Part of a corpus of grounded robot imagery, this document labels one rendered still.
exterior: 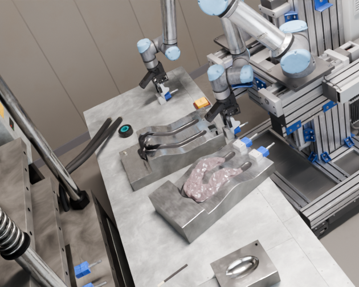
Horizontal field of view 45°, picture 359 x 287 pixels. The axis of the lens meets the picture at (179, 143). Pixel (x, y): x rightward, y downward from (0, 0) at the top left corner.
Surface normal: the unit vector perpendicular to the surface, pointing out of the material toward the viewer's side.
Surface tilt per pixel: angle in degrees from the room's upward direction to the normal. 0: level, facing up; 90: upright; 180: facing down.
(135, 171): 0
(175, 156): 90
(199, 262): 0
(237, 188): 90
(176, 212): 0
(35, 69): 90
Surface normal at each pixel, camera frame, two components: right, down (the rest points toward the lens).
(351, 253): -0.30, -0.71
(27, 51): 0.44, 0.49
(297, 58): -0.06, 0.75
